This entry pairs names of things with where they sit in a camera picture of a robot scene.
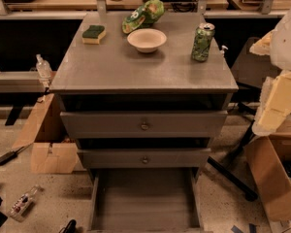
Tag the small white pump bottle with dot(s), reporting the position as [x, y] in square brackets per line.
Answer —
[223, 50]

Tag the clear bottle on floor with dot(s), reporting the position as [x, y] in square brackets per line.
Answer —
[22, 204]

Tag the left cardboard box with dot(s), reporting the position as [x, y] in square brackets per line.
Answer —
[53, 152]

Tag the grey drawer cabinet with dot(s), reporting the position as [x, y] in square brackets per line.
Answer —
[114, 77]

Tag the right cardboard box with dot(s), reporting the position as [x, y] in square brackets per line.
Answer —
[264, 156]

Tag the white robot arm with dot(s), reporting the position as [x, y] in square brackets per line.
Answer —
[280, 47]

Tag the cardboard box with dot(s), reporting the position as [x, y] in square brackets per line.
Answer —
[53, 152]
[264, 156]

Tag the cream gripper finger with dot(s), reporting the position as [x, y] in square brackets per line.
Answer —
[275, 105]

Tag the top grey drawer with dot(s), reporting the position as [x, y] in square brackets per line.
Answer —
[84, 125]

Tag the green yellow sponge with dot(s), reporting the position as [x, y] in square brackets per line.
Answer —
[93, 34]

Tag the green soda can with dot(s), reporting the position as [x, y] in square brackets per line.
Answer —
[201, 46]

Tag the green chip bag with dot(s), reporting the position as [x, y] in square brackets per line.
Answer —
[144, 16]

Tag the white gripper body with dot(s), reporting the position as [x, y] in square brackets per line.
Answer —
[287, 39]

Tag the open bottom grey drawer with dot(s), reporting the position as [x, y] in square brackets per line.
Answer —
[162, 200]

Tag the black power adapter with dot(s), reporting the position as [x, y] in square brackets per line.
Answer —
[5, 158]

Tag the white ceramic bowl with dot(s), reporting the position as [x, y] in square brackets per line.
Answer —
[147, 40]

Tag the black folding side table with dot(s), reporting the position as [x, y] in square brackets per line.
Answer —
[249, 72]

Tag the middle grey drawer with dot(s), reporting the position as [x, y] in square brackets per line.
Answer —
[143, 158]

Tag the clear bottle on shelf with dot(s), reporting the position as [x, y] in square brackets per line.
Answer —
[43, 67]

